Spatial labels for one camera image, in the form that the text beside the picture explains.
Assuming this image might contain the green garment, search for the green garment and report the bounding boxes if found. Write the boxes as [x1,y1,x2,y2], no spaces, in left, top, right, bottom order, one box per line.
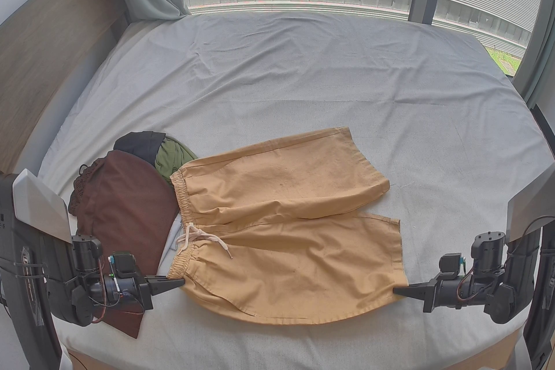
[154,137,201,189]

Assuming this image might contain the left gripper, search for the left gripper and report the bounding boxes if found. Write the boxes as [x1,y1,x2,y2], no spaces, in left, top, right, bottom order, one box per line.
[104,271,155,312]

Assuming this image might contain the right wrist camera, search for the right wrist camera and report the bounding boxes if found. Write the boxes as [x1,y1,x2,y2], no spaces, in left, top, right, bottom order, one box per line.
[439,254,467,280]

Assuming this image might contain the bed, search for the bed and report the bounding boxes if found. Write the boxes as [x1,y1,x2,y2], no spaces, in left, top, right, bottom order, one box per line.
[0,0,549,370]

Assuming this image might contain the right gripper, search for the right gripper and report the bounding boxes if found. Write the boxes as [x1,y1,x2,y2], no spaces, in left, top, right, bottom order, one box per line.
[423,277,468,312]

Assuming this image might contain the black garment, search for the black garment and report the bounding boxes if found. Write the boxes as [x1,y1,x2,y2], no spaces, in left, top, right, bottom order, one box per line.
[114,131,167,166]

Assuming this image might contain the tan shorts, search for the tan shorts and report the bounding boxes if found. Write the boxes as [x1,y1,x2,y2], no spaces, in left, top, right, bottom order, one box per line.
[167,126,409,326]

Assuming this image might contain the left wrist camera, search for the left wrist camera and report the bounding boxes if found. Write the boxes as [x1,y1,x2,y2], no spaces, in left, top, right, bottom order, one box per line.
[108,253,137,280]

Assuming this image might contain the white garment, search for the white garment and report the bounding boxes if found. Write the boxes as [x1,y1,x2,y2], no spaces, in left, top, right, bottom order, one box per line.
[158,216,185,275]

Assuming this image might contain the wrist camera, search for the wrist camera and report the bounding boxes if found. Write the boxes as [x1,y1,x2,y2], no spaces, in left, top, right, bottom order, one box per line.
[108,253,137,280]
[439,254,467,280]

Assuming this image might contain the brown garment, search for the brown garment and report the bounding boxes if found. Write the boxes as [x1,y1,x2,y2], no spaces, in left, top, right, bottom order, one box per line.
[69,151,180,339]

